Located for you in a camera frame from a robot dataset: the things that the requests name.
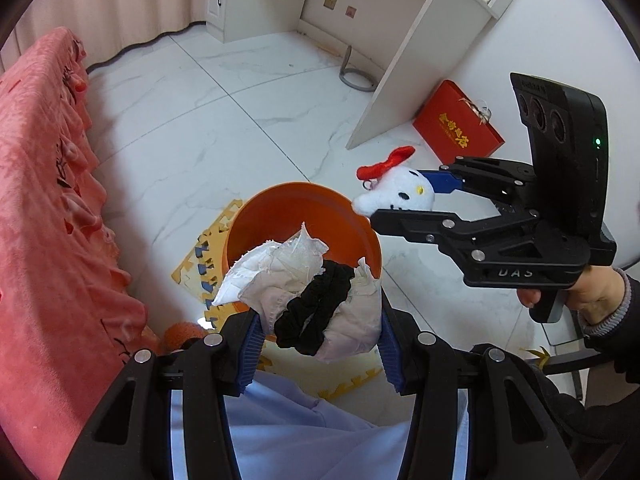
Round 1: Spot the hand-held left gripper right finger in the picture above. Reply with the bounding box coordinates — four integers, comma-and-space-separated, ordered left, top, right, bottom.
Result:
377, 292, 576, 480

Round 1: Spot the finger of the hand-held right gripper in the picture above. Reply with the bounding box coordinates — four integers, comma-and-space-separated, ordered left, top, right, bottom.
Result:
425, 156, 539, 202
370, 207, 544, 257

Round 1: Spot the orange plastic bin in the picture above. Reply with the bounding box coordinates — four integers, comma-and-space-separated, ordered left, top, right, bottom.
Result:
220, 181, 384, 356

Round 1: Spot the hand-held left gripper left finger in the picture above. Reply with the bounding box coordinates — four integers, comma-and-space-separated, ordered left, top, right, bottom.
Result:
60, 310, 266, 480

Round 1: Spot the yellow foam puzzle mat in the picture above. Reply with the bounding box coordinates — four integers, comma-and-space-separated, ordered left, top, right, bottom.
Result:
171, 199, 417, 402

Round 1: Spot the grey metal chair leg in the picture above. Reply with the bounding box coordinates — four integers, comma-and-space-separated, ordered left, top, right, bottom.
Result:
542, 330, 617, 402

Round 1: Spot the grey metal stand base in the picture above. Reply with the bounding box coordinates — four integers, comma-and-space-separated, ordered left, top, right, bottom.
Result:
339, 47, 377, 92

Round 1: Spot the light blue garment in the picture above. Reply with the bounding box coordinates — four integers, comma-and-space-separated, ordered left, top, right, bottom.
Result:
170, 375, 471, 480

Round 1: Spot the black scrunchie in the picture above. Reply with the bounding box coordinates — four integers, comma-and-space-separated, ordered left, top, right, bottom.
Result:
274, 262, 355, 358

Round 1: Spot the red gift box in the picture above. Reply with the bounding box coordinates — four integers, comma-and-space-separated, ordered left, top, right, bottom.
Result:
412, 80, 506, 161

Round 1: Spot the white cat plush red bow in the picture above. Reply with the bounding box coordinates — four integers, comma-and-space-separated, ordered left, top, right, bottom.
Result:
351, 146, 436, 219

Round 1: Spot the orange fuzzy ball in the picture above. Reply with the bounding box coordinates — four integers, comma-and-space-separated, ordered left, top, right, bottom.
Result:
162, 322, 208, 356

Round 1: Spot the red heart-print blanket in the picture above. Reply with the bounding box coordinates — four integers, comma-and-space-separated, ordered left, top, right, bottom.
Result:
0, 26, 163, 441

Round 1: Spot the white desk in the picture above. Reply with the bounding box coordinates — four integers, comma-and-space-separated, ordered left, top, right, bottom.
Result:
295, 0, 547, 151

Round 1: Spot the person's right hand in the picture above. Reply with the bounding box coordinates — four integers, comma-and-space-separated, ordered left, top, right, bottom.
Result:
517, 265, 630, 326

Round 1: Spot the pink pleated curtain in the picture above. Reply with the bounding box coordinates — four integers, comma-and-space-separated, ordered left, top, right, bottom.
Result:
0, 0, 207, 77

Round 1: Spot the person's right forearm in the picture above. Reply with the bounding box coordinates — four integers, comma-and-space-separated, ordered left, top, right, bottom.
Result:
575, 270, 640, 377

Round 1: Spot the white and black cloth bundle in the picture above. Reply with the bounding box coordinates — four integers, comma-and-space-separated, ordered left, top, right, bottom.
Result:
212, 221, 384, 366

